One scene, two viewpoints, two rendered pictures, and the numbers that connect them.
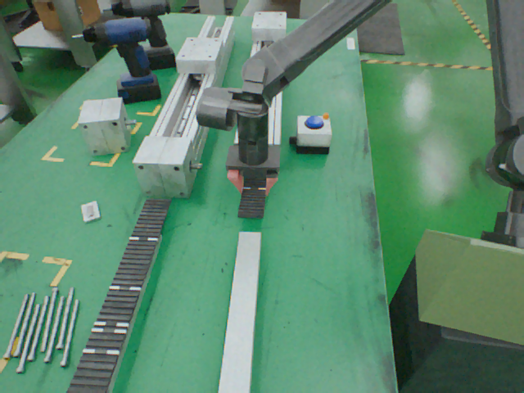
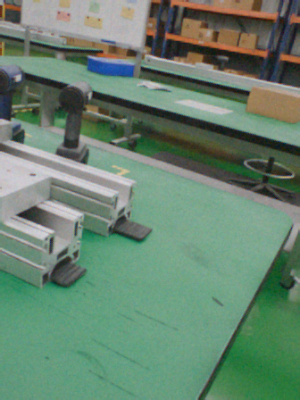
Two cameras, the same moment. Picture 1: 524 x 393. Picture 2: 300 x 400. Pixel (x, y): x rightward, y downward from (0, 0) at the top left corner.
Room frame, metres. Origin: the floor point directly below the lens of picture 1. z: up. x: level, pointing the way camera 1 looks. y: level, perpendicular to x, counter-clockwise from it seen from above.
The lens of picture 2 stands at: (1.67, -0.47, 1.14)
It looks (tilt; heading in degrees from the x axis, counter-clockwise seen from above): 23 degrees down; 107
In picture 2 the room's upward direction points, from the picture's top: 10 degrees clockwise
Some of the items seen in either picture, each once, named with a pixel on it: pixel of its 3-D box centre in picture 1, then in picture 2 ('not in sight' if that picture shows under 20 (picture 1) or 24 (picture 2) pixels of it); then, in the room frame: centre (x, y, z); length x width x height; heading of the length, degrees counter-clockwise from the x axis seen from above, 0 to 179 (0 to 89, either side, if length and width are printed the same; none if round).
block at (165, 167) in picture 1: (173, 167); not in sight; (0.58, 0.19, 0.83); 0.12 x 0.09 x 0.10; 87
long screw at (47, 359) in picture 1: (55, 327); not in sight; (0.25, 0.32, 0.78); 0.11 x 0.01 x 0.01; 11
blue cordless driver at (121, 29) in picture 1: (121, 62); (9, 106); (0.97, 0.39, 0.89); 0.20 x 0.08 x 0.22; 109
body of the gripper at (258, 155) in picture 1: (253, 148); not in sight; (0.54, 0.02, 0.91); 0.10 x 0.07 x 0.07; 87
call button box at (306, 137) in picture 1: (309, 133); not in sight; (0.73, -0.12, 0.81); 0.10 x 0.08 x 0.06; 87
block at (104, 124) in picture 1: (111, 125); not in sight; (0.74, 0.37, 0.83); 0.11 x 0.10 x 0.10; 102
